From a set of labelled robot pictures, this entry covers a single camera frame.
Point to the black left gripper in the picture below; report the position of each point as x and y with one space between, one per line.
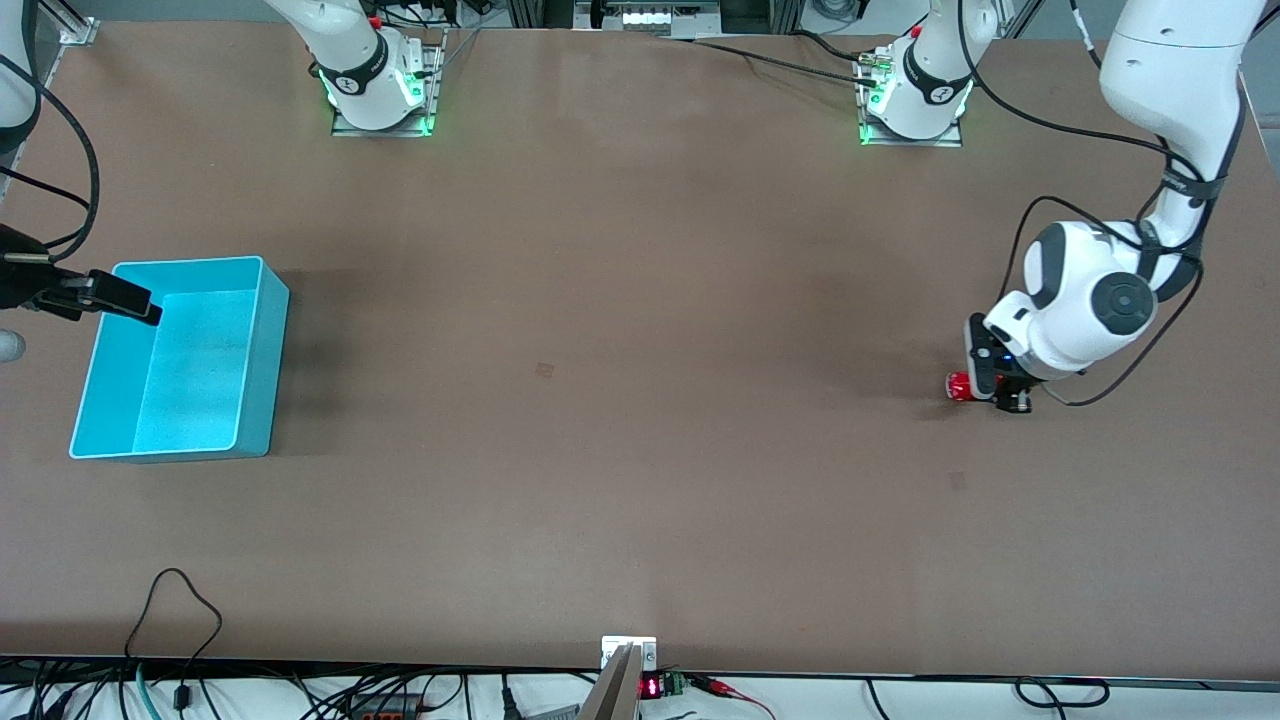
1012 389

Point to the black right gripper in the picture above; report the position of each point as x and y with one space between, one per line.
22 283

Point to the red beetle toy car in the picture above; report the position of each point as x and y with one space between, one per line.
958 387

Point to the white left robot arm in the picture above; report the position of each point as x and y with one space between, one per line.
1170 70

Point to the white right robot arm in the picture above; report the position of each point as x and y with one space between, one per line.
360 50

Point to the blue plastic storage box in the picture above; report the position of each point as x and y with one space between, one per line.
190 380

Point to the red LED display module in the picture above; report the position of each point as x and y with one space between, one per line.
655 687

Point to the silver device with lights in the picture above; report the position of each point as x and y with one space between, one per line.
650 18

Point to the black power strip orange switches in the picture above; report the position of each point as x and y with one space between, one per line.
385 708

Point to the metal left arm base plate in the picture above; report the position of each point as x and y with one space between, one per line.
950 140

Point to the aluminium frame corner bracket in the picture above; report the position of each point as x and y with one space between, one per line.
75 28

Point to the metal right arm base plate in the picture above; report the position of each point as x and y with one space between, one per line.
345 128

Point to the grey metal camera bracket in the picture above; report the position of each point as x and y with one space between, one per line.
625 665

